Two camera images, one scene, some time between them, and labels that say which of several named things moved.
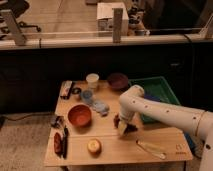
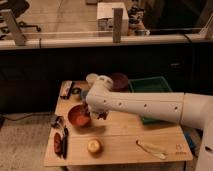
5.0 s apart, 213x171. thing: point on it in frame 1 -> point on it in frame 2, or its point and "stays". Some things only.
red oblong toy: x=58 y=143 stays
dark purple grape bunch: x=130 y=128 -> x=102 y=115
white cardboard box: x=104 y=18 stays
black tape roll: x=76 y=90 stays
